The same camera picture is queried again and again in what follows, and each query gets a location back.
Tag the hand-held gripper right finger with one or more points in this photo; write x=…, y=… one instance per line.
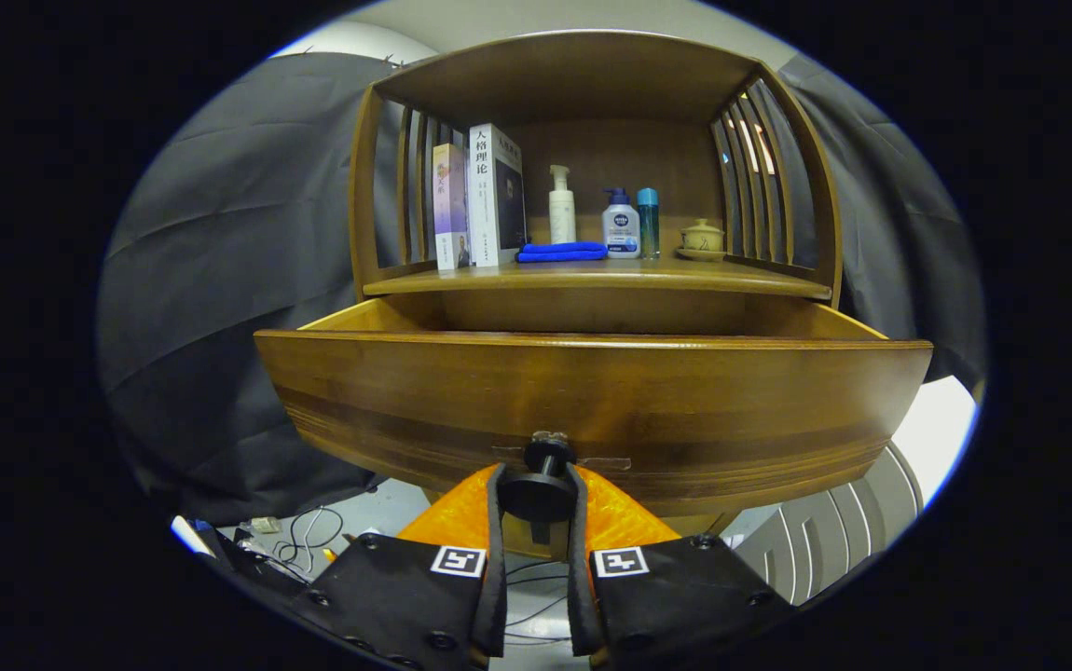
x=577, y=578

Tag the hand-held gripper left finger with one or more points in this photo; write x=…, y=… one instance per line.
x=497, y=559

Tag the black drawer knob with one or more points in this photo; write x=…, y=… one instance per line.
x=538, y=494

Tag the wooden drawer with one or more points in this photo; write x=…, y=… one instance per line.
x=592, y=391

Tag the wooden cabinet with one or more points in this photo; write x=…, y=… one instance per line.
x=611, y=158

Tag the white power strip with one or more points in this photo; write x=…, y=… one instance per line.
x=266, y=525

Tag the blue folded cloth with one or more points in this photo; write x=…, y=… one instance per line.
x=559, y=252

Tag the white pump bottle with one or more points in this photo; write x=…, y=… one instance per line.
x=562, y=219

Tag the white bottle with blue cap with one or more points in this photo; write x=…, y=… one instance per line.
x=621, y=228

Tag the white book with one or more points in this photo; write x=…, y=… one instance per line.
x=489, y=205

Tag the purple book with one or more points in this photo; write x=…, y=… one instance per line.
x=449, y=205

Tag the tan lidded teacup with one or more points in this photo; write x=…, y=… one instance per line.
x=702, y=240

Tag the teal bottle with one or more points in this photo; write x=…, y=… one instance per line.
x=649, y=224

